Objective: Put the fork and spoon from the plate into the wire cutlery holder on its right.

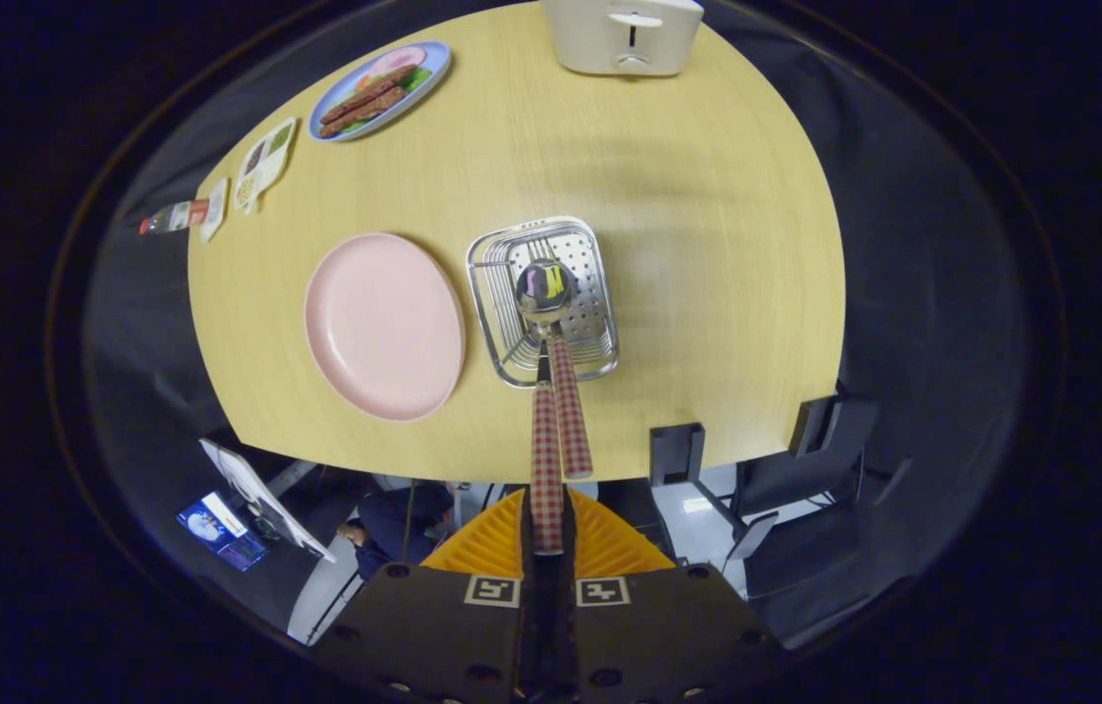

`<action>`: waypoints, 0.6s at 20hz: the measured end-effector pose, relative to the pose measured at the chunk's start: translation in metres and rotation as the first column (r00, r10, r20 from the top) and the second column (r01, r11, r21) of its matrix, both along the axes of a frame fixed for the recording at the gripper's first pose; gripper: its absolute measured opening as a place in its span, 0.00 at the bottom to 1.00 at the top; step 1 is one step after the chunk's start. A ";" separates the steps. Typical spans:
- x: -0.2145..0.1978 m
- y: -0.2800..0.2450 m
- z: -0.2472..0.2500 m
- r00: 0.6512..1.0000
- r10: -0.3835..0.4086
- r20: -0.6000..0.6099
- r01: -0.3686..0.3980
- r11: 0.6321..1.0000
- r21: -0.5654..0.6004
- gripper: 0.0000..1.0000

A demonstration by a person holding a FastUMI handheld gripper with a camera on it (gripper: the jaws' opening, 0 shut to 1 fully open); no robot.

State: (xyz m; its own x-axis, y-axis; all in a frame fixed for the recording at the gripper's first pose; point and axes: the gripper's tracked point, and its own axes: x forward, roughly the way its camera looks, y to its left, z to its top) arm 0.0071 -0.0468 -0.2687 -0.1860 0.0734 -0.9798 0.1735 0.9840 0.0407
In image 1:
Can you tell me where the blue plate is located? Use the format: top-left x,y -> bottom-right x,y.
308,40 -> 453,143

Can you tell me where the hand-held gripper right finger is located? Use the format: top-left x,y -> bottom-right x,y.
548,487 -> 786,704

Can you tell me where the black office chair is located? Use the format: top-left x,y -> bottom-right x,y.
697,396 -> 904,637

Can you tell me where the black table clamp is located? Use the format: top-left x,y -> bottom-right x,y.
649,422 -> 706,487
788,396 -> 835,459

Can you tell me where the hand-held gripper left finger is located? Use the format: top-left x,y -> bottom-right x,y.
311,487 -> 551,704

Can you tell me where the white tilted panel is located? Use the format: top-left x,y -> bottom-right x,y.
199,438 -> 337,563

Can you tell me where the blue lit screen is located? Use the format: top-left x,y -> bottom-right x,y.
176,491 -> 270,572

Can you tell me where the cream toaster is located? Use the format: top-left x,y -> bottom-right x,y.
541,0 -> 705,77

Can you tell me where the pink plate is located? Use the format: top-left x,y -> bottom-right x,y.
303,232 -> 466,423

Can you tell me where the checkered handle spoon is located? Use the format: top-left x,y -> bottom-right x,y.
514,258 -> 578,555

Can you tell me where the checkered handle fork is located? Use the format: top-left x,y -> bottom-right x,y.
547,328 -> 595,480

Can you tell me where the white square coaster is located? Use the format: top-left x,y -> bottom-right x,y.
199,177 -> 230,243

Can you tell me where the brown sausage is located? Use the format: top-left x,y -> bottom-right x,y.
321,65 -> 418,120
321,86 -> 407,138

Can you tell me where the pink ham slice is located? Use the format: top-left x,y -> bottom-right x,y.
370,46 -> 427,77

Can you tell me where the white printed card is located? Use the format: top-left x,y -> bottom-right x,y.
234,117 -> 298,214

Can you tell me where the perforated metal basket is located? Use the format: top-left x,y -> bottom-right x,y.
465,216 -> 621,390

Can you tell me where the clear bottle red label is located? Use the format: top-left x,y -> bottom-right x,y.
139,198 -> 211,236

